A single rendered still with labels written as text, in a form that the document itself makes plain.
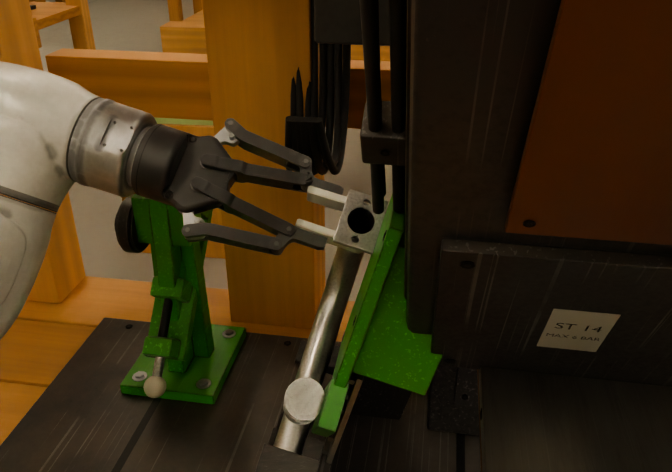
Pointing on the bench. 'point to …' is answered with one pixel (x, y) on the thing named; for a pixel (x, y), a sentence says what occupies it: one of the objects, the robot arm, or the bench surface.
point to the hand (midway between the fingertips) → (336, 220)
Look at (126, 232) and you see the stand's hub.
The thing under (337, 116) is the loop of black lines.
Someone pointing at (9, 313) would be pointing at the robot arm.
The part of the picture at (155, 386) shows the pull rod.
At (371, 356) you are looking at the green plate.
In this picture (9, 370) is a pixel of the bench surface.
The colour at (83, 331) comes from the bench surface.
